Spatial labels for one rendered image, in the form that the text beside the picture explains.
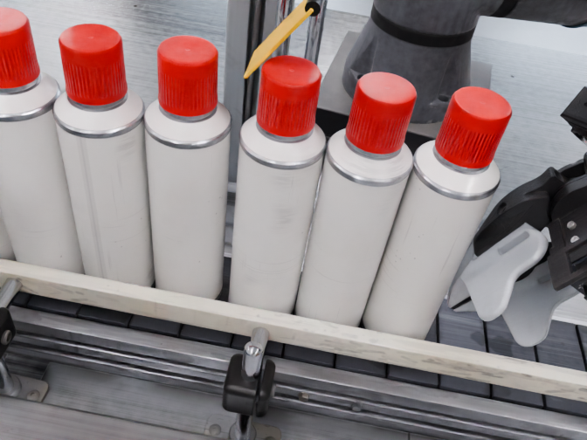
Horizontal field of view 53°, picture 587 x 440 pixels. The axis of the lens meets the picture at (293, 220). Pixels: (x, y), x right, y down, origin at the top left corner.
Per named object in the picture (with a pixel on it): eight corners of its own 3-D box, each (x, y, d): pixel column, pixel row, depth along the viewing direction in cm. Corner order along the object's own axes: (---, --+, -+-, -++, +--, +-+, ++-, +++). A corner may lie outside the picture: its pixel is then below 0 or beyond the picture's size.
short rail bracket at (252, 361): (217, 453, 42) (223, 362, 34) (226, 415, 45) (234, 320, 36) (261, 462, 42) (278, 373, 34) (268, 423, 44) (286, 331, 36)
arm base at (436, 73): (328, 102, 68) (343, 21, 61) (356, 44, 78) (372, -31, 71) (459, 137, 66) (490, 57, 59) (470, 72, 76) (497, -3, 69)
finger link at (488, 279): (420, 340, 38) (542, 273, 33) (419, 271, 43) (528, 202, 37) (454, 361, 39) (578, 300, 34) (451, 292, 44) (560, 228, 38)
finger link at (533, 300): (454, 360, 39) (578, 300, 34) (450, 292, 44) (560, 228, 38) (486, 381, 40) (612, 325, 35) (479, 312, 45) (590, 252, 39)
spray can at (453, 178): (355, 343, 44) (432, 116, 30) (365, 292, 48) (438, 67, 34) (424, 361, 44) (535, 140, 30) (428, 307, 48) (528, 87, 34)
